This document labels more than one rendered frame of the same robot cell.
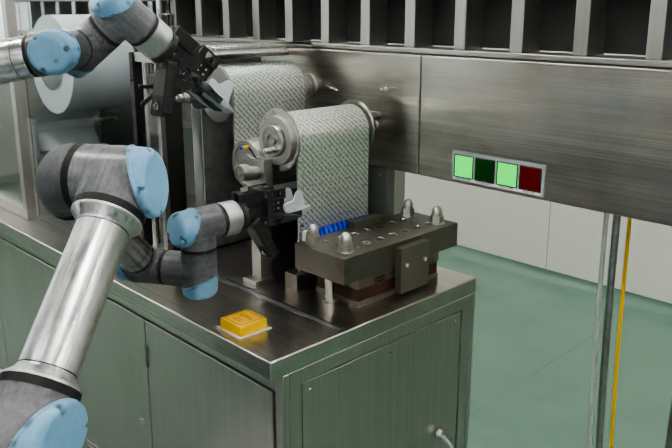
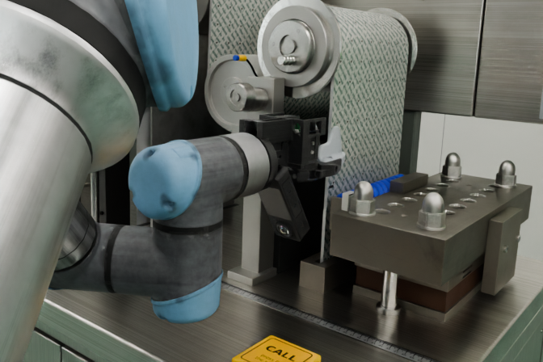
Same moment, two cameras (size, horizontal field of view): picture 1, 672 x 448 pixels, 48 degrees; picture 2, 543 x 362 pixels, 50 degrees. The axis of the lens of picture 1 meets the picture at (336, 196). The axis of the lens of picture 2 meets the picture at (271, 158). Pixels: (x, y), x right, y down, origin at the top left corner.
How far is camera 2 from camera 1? 98 cm
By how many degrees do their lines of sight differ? 9
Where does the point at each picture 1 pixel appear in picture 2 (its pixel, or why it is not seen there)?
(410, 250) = (508, 225)
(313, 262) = (372, 246)
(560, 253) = not seen: hidden behind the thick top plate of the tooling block
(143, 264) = (77, 254)
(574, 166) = not seen: outside the picture
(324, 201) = (358, 149)
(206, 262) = (208, 249)
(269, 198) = (305, 132)
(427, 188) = not seen: hidden behind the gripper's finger
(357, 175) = (393, 115)
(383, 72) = not seen: outside the picture
